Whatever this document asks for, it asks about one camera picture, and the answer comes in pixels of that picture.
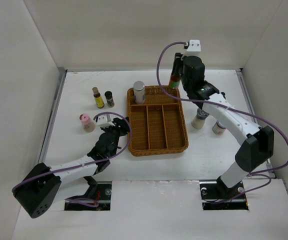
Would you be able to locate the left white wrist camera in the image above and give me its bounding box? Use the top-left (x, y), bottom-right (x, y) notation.
top-left (95, 114), bottom-right (114, 128)

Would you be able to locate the pink cap spice jar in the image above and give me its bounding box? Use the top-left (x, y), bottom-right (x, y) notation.
top-left (79, 113), bottom-right (96, 133)

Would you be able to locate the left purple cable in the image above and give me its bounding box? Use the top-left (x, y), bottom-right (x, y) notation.
top-left (11, 112), bottom-right (132, 196)

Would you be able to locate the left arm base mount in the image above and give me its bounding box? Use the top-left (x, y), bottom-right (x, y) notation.
top-left (64, 176), bottom-right (113, 211)

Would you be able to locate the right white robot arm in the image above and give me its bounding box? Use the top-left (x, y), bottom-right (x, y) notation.
top-left (172, 52), bottom-right (274, 198)

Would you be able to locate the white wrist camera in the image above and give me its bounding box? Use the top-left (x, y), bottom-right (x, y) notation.
top-left (184, 39), bottom-right (201, 54)
top-left (95, 114), bottom-right (114, 128)

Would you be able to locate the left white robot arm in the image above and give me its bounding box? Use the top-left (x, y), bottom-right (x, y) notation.
top-left (12, 116), bottom-right (132, 219)

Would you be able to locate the brown bottle yellow label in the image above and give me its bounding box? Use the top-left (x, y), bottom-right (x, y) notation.
top-left (92, 87), bottom-right (105, 109)

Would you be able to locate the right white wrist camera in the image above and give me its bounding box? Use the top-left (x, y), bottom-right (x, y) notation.
top-left (184, 39), bottom-right (201, 54)

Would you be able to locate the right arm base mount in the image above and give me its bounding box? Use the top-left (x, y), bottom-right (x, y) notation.
top-left (199, 180), bottom-right (249, 211)

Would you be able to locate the purple cable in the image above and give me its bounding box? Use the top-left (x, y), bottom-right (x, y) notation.
top-left (11, 112), bottom-right (132, 196)
top-left (157, 41), bottom-right (288, 202)

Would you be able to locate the brown wicker divided tray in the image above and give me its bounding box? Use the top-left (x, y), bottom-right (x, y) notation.
top-left (127, 85), bottom-right (189, 157)

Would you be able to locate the small dark spice jar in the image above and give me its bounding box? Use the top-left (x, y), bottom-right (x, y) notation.
top-left (104, 91), bottom-right (115, 108)

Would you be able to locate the white jar silver lid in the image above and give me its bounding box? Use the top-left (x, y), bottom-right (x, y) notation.
top-left (133, 81), bottom-right (145, 104)

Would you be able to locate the salt shaker silver cap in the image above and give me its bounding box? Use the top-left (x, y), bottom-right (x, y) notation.
top-left (191, 108), bottom-right (209, 130)

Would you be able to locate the jar with red white lid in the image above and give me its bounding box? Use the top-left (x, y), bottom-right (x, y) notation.
top-left (212, 120), bottom-right (226, 135)

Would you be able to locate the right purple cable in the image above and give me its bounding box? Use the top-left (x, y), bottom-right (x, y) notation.
top-left (157, 41), bottom-right (288, 202)

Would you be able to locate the red sauce bottle green label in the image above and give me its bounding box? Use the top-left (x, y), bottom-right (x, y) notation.
top-left (168, 71), bottom-right (181, 89)

